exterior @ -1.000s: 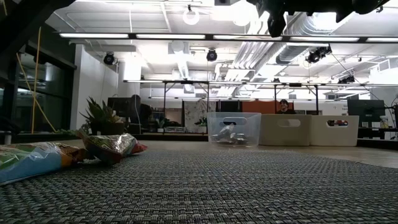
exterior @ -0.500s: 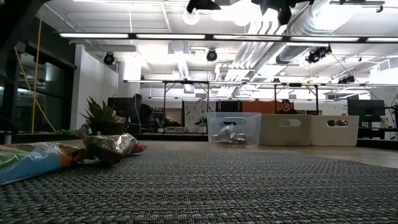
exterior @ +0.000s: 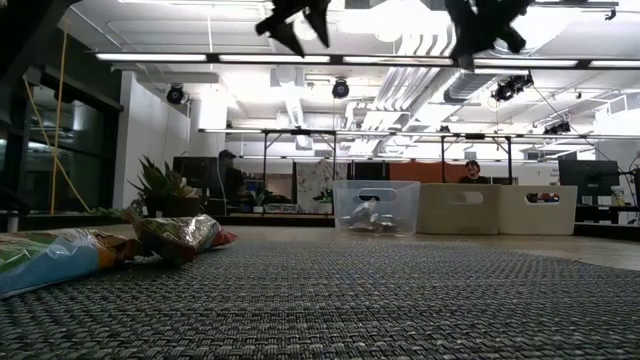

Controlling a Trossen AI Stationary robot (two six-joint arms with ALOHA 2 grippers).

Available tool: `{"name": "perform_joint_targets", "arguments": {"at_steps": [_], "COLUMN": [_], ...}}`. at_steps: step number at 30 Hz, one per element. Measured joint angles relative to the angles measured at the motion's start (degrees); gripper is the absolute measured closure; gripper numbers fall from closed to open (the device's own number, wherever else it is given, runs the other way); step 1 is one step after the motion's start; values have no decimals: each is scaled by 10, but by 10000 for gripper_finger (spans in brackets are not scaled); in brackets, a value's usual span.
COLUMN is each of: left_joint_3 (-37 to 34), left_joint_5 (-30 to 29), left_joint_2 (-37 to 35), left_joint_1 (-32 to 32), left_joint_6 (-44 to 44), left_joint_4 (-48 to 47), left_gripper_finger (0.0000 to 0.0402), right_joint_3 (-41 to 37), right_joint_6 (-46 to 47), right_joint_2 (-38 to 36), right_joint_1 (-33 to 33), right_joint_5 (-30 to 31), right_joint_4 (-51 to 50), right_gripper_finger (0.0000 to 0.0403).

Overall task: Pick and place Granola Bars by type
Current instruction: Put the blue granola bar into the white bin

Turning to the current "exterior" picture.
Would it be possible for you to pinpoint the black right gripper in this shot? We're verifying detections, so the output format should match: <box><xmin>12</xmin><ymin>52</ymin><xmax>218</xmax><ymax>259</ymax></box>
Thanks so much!
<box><xmin>443</xmin><ymin>0</ymin><xmax>532</xmax><ymax>70</ymax></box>

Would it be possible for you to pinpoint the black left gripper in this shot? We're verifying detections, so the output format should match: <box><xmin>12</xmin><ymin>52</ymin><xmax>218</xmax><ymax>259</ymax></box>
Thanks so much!
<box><xmin>254</xmin><ymin>0</ymin><xmax>332</xmax><ymax>58</ymax></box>

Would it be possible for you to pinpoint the blue-trimmed granola bar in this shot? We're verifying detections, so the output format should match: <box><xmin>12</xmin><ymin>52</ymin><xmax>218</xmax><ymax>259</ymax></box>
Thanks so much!
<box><xmin>0</xmin><ymin>227</ymin><xmax>144</xmax><ymax>300</ymax></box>

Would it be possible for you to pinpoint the person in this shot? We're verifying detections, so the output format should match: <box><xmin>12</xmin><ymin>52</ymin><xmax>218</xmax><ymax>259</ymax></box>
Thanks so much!
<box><xmin>217</xmin><ymin>148</ymin><xmax>246</xmax><ymax>206</ymax></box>
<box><xmin>458</xmin><ymin>159</ymin><xmax>490</xmax><ymax>185</ymax></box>

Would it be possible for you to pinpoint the black computer monitor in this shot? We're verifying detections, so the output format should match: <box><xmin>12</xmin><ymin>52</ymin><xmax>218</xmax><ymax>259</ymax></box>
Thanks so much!
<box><xmin>172</xmin><ymin>156</ymin><xmax>221</xmax><ymax>190</ymax></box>
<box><xmin>558</xmin><ymin>159</ymin><xmax>621</xmax><ymax>198</ymax></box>

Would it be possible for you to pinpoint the clear plastic bin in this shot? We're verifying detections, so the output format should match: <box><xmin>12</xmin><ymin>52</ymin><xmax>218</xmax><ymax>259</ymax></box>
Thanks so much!
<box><xmin>332</xmin><ymin>179</ymin><xmax>421</xmax><ymax>236</ymax></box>

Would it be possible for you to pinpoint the white plastic bin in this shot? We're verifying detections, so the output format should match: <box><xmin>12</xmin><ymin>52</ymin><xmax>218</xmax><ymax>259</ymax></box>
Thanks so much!
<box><xmin>498</xmin><ymin>184</ymin><xmax>580</xmax><ymax>237</ymax></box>

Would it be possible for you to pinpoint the grey plastic bin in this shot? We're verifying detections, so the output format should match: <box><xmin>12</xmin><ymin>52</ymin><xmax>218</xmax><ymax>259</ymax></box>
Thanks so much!
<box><xmin>415</xmin><ymin>182</ymin><xmax>503</xmax><ymax>236</ymax></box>

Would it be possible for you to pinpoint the potted succulent plant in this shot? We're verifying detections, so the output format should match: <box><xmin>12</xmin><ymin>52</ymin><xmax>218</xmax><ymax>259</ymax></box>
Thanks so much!
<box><xmin>127</xmin><ymin>155</ymin><xmax>202</xmax><ymax>221</ymax></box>

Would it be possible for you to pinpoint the grey woven placemat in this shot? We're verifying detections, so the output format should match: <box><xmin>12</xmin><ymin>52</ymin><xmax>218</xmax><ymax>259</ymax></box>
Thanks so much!
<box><xmin>0</xmin><ymin>238</ymin><xmax>640</xmax><ymax>360</ymax></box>

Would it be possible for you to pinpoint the black background rig frame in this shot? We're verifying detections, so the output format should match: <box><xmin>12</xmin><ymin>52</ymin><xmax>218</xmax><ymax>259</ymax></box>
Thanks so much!
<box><xmin>261</xmin><ymin>128</ymin><xmax>339</xmax><ymax>216</ymax></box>
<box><xmin>439</xmin><ymin>132</ymin><xmax>515</xmax><ymax>186</ymax></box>

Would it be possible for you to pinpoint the yellow hanging cable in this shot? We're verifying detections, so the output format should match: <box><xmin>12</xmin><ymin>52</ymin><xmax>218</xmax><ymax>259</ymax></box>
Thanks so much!
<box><xmin>22</xmin><ymin>17</ymin><xmax>92</xmax><ymax>215</ymax></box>

